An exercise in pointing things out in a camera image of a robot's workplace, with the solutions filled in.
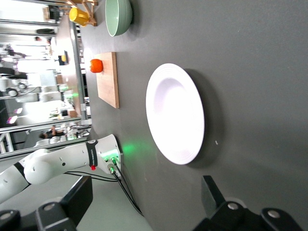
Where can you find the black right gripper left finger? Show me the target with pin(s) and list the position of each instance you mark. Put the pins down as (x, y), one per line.
(72, 199)

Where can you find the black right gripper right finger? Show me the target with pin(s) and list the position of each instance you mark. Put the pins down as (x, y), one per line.
(226, 216)

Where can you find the white round plate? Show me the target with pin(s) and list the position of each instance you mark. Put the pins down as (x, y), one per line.
(175, 113)

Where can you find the orange fruit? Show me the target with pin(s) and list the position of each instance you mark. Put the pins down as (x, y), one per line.
(96, 66)

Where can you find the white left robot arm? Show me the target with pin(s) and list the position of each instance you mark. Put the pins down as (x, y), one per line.
(48, 166)

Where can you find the wooden cutting board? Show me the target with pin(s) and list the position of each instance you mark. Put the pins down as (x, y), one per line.
(108, 84)

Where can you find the yellow mug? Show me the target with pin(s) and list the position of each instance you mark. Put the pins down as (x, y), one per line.
(78, 16)

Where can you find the wooden mug rack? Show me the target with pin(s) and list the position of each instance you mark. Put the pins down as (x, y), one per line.
(91, 13)

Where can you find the light green bowl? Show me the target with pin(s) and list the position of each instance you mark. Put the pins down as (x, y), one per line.
(120, 16)

